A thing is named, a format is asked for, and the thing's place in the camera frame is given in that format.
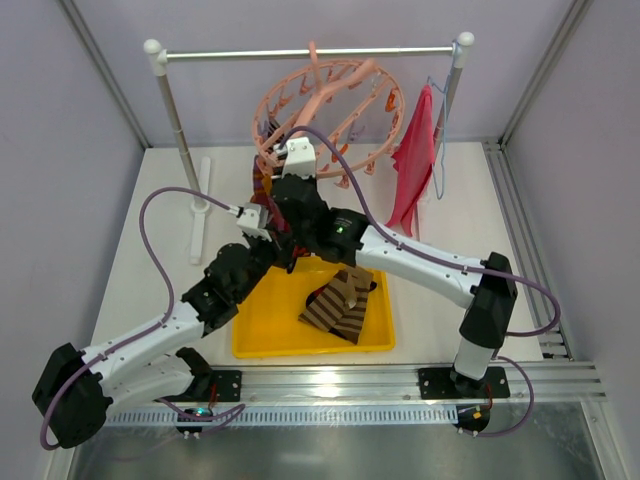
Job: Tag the pink towel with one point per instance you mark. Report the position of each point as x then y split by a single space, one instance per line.
413 162

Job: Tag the white metal drying rack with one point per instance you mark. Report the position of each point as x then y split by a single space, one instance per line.
160 58

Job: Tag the yellow plastic bin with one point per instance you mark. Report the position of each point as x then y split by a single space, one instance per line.
267 324

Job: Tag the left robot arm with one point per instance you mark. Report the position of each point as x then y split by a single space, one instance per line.
79 389

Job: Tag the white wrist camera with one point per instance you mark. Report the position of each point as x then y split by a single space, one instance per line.
300 159
253 220

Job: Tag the blue wire hanger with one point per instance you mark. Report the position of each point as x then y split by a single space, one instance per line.
440 130

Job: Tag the orange clothes clip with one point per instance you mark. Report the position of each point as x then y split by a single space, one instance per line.
391 101

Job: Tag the aluminium mounting rail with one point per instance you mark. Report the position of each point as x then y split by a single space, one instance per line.
350 395

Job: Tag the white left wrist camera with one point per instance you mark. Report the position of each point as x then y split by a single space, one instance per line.
253 220

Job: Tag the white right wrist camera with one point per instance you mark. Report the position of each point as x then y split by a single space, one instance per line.
300 159

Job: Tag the beige brown striped sock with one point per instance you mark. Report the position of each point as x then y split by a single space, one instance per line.
356 284

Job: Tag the purple yellow patterned sock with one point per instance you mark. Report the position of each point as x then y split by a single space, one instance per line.
259 180

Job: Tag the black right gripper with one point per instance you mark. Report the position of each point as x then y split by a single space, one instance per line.
292 185

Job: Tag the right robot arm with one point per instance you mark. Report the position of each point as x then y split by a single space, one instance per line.
485 289

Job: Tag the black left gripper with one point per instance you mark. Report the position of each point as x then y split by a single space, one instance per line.
279 240

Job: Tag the pink round clip hanger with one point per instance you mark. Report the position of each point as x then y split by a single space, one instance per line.
342 98

